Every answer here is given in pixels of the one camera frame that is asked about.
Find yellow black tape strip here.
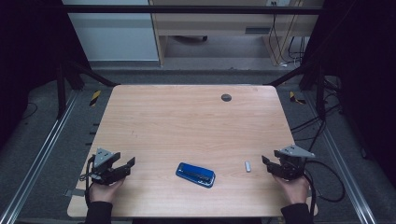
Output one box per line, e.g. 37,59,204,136
89,90,102,107

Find grey tape tab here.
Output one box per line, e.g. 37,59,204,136
64,188,86,198

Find yellow-handled tool right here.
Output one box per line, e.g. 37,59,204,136
289,91,307,105

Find person's left hand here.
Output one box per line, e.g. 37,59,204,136
88,178,125,204

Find person's right hand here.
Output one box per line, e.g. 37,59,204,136
274,175,311,205

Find aluminium floor rail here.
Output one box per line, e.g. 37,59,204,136
304,92,377,224
0,90,78,224

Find dark curtain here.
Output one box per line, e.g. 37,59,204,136
0,0,92,150
303,0,396,188

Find cables under wooden desk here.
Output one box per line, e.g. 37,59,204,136
268,0,305,68

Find black frame strut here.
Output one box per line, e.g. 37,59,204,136
266,63,327,120
55,60,120,119

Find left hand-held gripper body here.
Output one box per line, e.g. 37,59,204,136
90,147,127,187

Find blue stapler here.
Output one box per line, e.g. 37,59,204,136
175,161,217,189

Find white cabinet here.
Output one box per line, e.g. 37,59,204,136
62,0,160,62

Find black frame crossbar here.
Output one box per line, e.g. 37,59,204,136
62,4,325,15

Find black floor cables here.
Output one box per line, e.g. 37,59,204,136
290,77,342,157

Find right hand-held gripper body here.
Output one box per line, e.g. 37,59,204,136
270,144,316,181

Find left hand-held gripper cable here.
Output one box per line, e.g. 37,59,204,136
78,155,96,206

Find right hand-held gripper cable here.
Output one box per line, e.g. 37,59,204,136
303,159,347,217

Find hand-held gripper cable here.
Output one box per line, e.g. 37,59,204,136
78,155,96,206
303,159,347,217

